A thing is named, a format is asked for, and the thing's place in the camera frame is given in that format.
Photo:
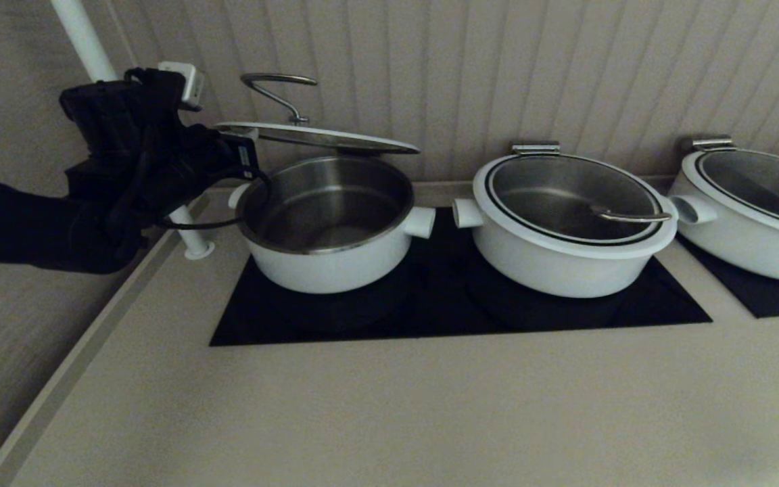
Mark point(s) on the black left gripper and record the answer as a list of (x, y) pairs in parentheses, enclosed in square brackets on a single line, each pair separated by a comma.
[(193, 169)]

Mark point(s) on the glass lid with white rim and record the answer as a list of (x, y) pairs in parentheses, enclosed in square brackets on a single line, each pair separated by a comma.
[(322, 138), (660, 233), (768, 182)]

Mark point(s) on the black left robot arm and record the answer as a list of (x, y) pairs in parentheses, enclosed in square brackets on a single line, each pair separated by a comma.
[(24, 216)]

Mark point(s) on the chrome lid hinge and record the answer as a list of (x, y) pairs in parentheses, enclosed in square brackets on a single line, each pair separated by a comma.
[(711, 143), (535, 148), (362, 153)]

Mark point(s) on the stainless steel inner pan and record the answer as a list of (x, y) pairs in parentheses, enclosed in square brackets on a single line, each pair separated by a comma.
[(328, 203)]

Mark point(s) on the white round pole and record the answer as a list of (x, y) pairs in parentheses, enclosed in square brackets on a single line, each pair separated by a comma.
[(85, 37)]

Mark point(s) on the wide black glass cooktop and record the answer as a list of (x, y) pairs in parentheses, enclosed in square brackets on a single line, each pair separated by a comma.
[(443, 318)]

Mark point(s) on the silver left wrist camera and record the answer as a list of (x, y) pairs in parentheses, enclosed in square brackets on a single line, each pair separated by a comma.
[(185, 82)]

